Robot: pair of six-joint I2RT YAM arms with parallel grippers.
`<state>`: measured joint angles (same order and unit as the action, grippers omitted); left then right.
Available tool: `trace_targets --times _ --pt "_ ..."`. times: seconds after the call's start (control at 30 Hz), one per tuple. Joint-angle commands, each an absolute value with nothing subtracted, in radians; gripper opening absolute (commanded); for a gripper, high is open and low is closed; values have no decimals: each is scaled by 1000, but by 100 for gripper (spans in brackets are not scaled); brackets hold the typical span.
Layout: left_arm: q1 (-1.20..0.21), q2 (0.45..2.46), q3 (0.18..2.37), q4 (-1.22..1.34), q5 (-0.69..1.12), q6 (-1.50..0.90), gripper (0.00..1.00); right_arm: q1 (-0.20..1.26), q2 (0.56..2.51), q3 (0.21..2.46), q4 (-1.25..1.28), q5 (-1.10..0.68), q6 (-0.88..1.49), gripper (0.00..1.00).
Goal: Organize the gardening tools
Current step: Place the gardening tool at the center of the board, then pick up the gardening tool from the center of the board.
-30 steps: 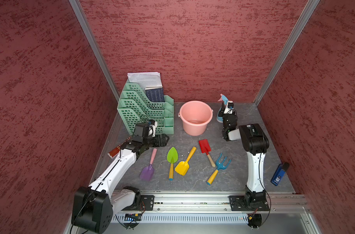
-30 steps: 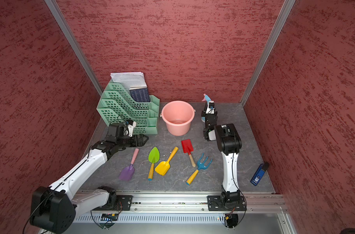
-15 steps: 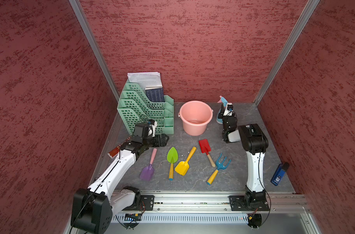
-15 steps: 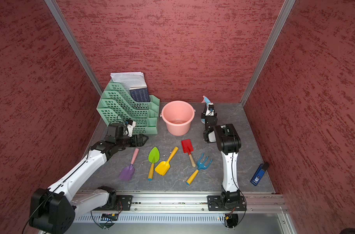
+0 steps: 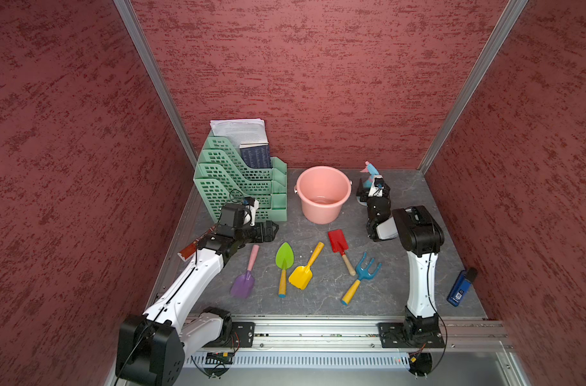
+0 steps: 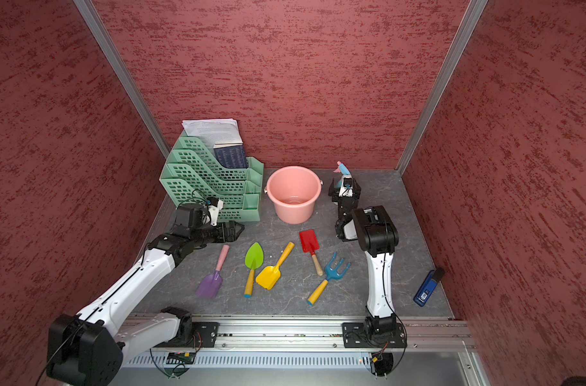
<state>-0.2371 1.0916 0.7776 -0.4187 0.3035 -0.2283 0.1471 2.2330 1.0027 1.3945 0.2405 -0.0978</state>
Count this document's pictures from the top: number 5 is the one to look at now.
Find purple toy shovel pink handle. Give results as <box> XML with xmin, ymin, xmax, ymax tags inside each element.
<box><xmin>230</xmin><ymin>244</ymin><xmax>260</xmax><ymax>299</ymax></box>

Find white paper sheets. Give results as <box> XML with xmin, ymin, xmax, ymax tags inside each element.
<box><xmin>209</xmin><ymin>118</ymin><xmax>268</xmax><ymax>146</ymax></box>

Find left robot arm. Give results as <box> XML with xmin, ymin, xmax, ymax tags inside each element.
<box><xmin>114</xmin><ymin>220</ymin><xmax>279</xmax><ymax>385</ymax></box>

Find dark blue booklet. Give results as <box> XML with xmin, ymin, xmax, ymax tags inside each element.
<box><xmin>239</xmin><ymin>143</ymin><xmax>272</xmax><ymax>169</ymax></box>

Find left aluminium corner post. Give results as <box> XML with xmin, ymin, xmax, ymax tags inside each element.
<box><xmin>113</xmin><ymin>0</ymin><xmax>197</xmax><ymax>168</ymax></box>

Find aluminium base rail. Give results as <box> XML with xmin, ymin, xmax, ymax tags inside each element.
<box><xmin>232</xmin><ymin>315</ymin><xmax>515</xmax><ymax>354</ymax></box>

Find blue handheld device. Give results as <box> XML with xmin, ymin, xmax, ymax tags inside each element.
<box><xmin>447</xmin><ymin>268</ymin><xmax>478</xmax><ymax>307</ymax></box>

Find blue toy rake yellow handle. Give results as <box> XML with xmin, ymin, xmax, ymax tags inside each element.
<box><xmin>341</xmin><ymin>252</ymin><xmax>382</xmax><ymax>306</ymax></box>

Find pink plastic bucket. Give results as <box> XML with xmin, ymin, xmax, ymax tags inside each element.
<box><xmin>294</xmin><ymin>166</ymin><xmax>352</xmax><ymax>225</ymax></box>

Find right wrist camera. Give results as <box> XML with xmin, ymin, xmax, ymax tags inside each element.
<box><xmin>369</xmin><ymin>175</ymin><xmax>385</xmax><ymax>198</ymax></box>

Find yellow toy scoop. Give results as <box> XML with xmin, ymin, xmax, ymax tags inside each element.
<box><xmin>288</xmin><ymin>242</ymin><xmax>325</xmax><ymax>290</ymax></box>

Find red toy spade wooden handle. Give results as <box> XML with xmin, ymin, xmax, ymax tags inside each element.
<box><xmin>328</xmin><ymin>229</ymin><xmax>357</xmax><ymax>276</ymax></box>

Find teal pink spray bottle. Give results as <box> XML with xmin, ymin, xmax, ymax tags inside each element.
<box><xmin>362</xmin><ymin>161</ymin><xmax>380</xmax><ymax>189</ymax></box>

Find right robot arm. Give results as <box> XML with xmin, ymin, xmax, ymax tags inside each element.
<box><xmin>356</xmin><ymin>183</ymin><xmax>445</xmax><ymax>348</ymax></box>

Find green toy trowel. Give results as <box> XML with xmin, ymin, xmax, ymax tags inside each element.
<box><xmin>275</xmin><ymin>242</ymin><xmax>295</xmax><ymax>299</ymax></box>

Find red flat package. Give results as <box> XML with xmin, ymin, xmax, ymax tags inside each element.
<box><xmin>177</xmin><ymin>237</ymin><xmax>205</xmax><ymax>262</ymax></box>

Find right aluminium corner post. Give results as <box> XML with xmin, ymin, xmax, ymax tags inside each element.
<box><xmin>418</xmin><ymin>0</ymin><xmax>528</xmax><ymax>175</ymax></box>

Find aluminium corner post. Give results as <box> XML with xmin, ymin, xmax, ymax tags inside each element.
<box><xmin>418</xmin><ymin>0</ymin><xmax>528</xmax><ymax>175</ymax></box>
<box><xmin>113</xmin><ymin>0</ymin><xmax>197</xmax><ymax>168</ymax></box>

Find green plastic file organizer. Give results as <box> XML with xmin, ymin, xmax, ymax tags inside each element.
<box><xmin>193</xmin><ymin>134</ymin><xmax>288</xmax><ymax>223</ymax></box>

